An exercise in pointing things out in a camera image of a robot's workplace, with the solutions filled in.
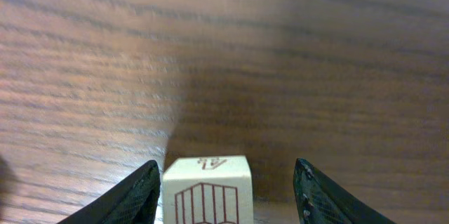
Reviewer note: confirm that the cream block with red drawing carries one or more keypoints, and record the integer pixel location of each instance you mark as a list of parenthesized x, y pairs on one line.
[(208, 190)]

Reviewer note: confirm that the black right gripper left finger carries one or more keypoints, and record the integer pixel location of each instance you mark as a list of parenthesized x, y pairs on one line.
[(132, 201)]

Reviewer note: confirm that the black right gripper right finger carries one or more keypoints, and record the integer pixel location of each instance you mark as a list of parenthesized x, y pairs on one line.
[(320, 200)]

